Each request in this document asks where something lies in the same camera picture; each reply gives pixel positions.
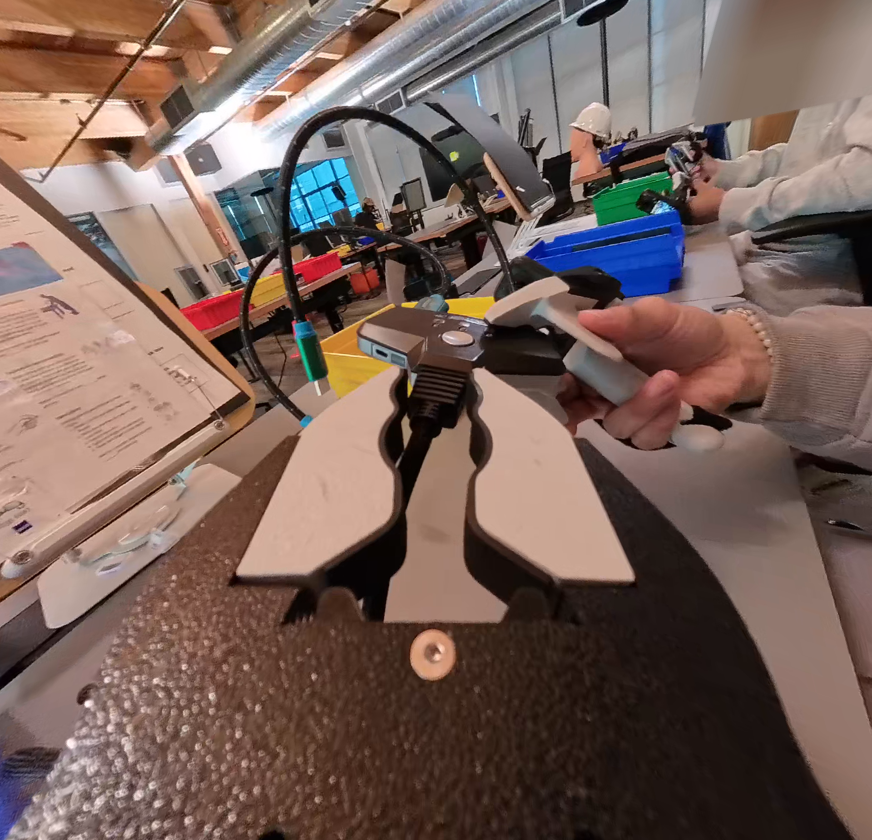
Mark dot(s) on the black wall speaker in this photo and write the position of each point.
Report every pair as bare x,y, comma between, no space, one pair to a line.
203,159

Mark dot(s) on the black floor lamp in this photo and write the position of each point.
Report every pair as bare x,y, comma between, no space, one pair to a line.
603,6

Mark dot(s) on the person's right hand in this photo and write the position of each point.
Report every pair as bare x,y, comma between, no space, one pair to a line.
695,356

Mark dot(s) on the red plastic bin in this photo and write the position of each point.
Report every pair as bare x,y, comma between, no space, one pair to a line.
214,309
317,268

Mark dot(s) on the black office chair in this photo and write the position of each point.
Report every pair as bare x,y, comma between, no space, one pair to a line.
817,227

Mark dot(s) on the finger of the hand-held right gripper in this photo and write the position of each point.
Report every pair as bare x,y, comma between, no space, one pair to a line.
528,302

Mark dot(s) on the person's right forearm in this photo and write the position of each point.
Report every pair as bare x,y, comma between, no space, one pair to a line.
824,383

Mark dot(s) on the yellow plastic bin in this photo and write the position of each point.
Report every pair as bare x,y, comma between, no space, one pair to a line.
347,370
267,290

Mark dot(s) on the orange bucket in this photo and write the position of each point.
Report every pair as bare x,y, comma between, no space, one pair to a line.
364,281

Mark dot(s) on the white board stand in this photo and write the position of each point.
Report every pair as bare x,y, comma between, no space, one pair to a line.
204,489

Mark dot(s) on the mannequin head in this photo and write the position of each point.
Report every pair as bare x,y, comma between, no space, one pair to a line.
584,155

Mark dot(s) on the white hard hat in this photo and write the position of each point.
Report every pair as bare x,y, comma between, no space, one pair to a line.
593,117

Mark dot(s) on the silver air duct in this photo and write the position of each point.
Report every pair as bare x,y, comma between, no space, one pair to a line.
518,44
409,29

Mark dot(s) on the blue plastic bin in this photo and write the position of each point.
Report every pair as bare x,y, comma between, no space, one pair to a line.
613,258

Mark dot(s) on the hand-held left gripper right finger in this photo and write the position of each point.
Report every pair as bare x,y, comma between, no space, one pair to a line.
538,492

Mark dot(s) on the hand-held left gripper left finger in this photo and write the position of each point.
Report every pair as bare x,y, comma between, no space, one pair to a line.
327,492

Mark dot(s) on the green plastic bin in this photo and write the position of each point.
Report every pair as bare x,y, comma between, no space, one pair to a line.
620,203

